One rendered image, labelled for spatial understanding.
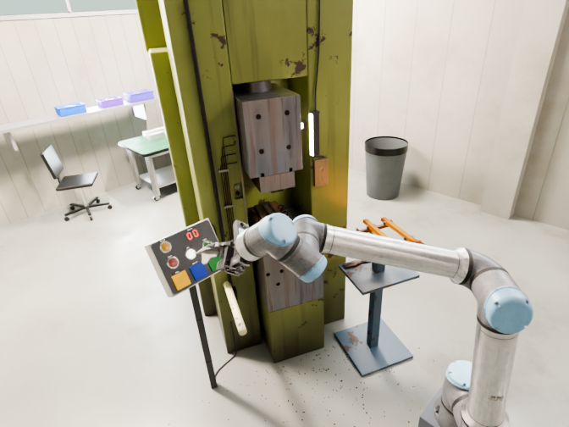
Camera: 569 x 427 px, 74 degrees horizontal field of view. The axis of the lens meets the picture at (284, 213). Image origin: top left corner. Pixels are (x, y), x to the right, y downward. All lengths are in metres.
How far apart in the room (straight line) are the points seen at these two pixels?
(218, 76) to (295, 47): 0.42
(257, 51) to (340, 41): 0.45
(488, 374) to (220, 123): 1.57
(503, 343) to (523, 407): 1.61
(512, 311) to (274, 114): 1.33
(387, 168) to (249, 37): 2.96
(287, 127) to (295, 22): 0.51
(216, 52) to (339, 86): 0.69
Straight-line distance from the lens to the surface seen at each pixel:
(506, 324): 1.21
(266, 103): 1.91
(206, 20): 1.96
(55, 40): 5.55
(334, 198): 2.41
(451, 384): 1.71
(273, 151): 1.99
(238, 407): 2.62
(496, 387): 1.42
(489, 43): 4.57
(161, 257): 1.91
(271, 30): 2.03
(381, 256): 1.16
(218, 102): 2.00
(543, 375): 3.09
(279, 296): 2.39
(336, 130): 2.25
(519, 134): 4.44
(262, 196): 2.61
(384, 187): 4.72
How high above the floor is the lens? 2.14
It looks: 28 degrees down
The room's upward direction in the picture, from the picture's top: 4 degrees counter-clockwise
